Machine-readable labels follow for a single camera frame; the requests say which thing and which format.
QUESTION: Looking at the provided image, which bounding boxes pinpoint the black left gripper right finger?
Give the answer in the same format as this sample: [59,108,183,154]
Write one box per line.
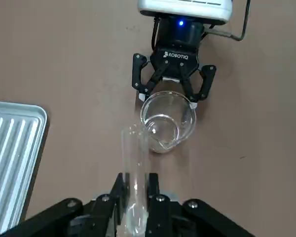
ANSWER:
[144,172,257,237]

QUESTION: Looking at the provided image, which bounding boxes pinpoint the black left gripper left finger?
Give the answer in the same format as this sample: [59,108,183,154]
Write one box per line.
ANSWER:
[4,172,129,237]

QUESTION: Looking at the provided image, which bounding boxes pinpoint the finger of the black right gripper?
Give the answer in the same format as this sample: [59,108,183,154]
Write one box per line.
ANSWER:
[132,52,170,102]
[179,63,218,110]

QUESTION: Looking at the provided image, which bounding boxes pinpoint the large clear glass beaker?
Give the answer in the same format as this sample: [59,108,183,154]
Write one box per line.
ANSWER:
[140,90,197,154]

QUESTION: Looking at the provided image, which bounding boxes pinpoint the clear glass test tube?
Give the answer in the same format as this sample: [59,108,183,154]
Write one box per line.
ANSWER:
[117,124,150,237]

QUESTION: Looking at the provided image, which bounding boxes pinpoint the ribbed metal tray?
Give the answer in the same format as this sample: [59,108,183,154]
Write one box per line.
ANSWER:
[0,100,48,237]

